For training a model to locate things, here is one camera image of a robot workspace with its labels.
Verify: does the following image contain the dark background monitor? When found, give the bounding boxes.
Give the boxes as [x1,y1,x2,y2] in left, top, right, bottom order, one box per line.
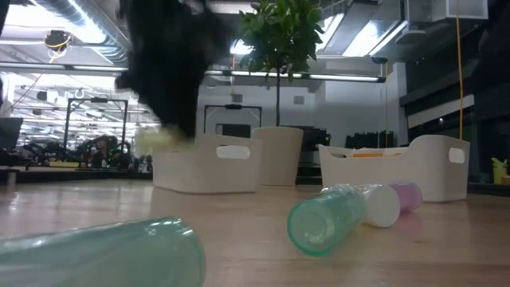
[0,116,24,151]

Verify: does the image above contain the white plastic bin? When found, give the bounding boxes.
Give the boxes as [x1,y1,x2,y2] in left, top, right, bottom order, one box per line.
[151,132,263,195]
[318,134,471,203]

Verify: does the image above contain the green leafy plant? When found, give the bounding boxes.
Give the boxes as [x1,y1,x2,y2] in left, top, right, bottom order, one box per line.
[233,0,324,128]

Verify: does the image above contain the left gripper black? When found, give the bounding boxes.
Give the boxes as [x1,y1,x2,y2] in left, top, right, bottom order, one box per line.
[115,0,240,139]

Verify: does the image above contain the long horizontal light bar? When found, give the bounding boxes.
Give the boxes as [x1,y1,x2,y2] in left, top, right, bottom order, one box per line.
[0,61,386,84]

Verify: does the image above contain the tall green pill bottle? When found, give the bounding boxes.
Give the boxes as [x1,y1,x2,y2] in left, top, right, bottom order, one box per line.
[0,216,207,287]

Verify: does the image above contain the white plant pot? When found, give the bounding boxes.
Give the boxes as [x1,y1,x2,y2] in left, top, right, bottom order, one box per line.
[251,126,305,187]

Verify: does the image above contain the black background rig frame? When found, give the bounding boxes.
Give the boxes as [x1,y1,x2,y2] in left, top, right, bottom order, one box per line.
[62,97,130,155]

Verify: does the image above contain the short green pill bottle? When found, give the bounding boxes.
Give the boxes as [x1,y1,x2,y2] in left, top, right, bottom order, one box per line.
[286,183,370,257]

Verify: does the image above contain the pink pill bottle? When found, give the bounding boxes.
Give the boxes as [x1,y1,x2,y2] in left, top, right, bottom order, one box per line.
[388,180,424,214]

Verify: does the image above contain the black stacked chairs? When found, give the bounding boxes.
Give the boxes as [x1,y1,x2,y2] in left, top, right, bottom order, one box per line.
[344,129,396,151]

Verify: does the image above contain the round black ceiling fixture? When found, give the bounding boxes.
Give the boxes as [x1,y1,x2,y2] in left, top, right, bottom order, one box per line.
[43,29,73,53]

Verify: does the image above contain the dark background work table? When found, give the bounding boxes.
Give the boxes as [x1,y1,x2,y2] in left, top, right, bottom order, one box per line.
[0,159,154,185]

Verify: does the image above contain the black background shelf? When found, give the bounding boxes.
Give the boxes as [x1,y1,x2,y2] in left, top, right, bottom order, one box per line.
[294,124,332,187]

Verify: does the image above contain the orange pill bottle white cap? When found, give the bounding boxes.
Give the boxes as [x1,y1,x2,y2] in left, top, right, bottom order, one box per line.
[351,151,403,159]

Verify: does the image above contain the yellow-green background object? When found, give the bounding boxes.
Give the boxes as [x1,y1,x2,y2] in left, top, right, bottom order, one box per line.
[490,156,509,185]

